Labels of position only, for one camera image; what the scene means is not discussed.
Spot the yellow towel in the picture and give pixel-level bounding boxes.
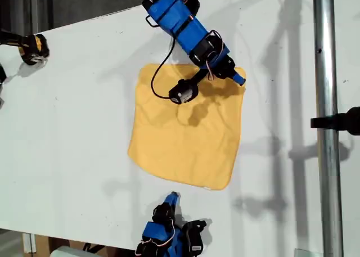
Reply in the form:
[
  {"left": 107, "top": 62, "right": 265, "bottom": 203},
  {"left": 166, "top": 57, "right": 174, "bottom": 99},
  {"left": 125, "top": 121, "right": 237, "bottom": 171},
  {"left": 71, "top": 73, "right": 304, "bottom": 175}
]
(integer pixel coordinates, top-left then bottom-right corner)
[{"left": 128, "top": 62, "right": 248, "bottom": 191}]

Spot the white plastic container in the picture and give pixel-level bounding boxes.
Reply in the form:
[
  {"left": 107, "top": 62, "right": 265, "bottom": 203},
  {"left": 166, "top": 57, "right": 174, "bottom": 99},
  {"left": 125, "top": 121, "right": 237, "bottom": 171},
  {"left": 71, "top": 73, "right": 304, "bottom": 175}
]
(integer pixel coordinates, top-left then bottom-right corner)
[{"left": 49, "top": 245, "right": 87, "bottom": 257}]

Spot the black clamp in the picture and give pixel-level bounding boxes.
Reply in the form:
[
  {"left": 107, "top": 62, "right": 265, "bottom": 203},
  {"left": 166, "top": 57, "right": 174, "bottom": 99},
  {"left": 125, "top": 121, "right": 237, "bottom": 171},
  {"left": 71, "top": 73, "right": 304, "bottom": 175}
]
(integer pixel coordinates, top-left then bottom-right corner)
[{"left": 310, "top": 106, "right": 360, "bottom": 136}]

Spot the brown cardboard box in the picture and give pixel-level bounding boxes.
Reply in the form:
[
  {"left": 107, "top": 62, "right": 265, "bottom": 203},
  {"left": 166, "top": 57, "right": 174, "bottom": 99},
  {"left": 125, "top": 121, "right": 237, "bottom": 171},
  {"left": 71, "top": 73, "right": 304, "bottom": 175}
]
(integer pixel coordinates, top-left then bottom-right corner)
[{"left": 33, "top": 234, "right": 112, "bottom": 257}]

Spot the white table leg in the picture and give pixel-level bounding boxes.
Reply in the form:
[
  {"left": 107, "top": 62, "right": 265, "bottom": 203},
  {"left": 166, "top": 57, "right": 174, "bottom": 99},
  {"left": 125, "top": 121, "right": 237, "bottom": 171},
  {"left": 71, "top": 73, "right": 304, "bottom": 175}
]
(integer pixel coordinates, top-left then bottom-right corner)
[{"left": 21, "top": 232, "right": 37, "bottom": 254}]

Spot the black camera stalk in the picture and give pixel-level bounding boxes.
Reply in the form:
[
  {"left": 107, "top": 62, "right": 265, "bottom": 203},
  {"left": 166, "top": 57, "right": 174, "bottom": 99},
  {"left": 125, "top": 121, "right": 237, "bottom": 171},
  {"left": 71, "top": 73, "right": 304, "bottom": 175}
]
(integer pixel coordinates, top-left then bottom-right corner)
[{"left": 192, "top": 69, "right": 212, "bottom": 85}]

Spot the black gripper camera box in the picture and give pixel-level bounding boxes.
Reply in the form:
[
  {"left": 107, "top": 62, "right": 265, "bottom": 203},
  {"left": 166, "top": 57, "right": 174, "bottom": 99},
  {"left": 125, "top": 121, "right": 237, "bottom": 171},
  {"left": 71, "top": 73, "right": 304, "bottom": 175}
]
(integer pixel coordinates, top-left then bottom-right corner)
[
  {"left": 168, "top": 78, "right": 200, "bottom": 105},
  {"left": 182, "top": 219, "right": 208, "bottom": 254}
]

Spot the black camera cable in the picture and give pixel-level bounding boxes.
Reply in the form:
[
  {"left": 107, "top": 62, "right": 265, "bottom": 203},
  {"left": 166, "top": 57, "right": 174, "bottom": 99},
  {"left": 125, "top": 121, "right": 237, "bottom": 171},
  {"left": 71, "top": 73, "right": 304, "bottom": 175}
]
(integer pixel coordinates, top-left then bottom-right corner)
[{"left": 150, "top": 39, "right": 178, "bottom": 100}]

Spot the steel post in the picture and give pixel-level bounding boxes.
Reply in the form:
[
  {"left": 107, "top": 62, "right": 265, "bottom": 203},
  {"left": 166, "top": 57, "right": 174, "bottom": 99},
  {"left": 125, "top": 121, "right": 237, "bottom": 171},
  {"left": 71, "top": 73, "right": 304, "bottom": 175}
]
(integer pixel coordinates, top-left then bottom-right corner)
[{"left": 312, "top": 0, "right": 344, "bottom": 257}]

